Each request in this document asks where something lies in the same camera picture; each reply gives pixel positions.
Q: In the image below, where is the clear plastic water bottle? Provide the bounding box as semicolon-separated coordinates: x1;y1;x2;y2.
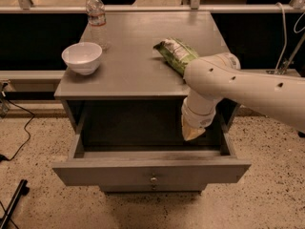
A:
86;0;110;51

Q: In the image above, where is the green chip bag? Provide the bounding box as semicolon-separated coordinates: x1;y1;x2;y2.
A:
153;37;199;76

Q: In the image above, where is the grey top drawer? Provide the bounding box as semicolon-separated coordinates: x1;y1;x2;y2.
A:
51;110;252;187

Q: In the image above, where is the grey wooden drawer cabinet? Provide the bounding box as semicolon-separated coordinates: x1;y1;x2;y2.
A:
53;10;252;195

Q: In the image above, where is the white cable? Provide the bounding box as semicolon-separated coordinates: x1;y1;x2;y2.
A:
274;2;288;74

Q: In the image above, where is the grey drawer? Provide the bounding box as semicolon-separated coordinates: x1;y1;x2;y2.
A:
99;184;207;193
51;110;252;187

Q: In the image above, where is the black stand leg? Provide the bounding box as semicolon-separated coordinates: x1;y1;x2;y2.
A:
0;179;30;229

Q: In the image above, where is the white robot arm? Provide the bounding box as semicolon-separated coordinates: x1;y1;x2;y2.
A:
181;52;305;141

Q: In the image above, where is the grey bottom drawer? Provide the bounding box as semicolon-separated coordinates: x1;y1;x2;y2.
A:
99;184;207;193

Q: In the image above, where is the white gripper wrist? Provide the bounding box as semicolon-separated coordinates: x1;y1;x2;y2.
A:
181;90;222;141

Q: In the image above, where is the black cable on floor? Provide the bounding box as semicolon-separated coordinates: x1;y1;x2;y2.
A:
0;91;35;162

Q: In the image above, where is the white ceramic bowl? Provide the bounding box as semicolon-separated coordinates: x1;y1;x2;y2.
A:
61;42;103;75

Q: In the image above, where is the metal railing beam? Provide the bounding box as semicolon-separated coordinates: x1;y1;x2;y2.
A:
0;4;305;13

